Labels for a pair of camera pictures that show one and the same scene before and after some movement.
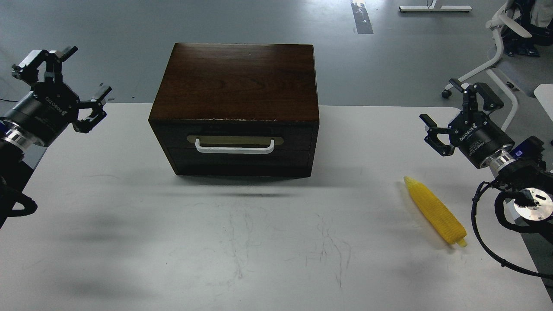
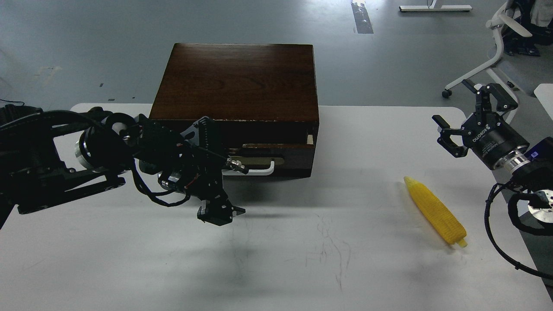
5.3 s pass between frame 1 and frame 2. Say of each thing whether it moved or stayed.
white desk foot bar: stayed
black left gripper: moved
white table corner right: stayed
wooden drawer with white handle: moved
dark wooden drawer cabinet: stayed
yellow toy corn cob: stayed
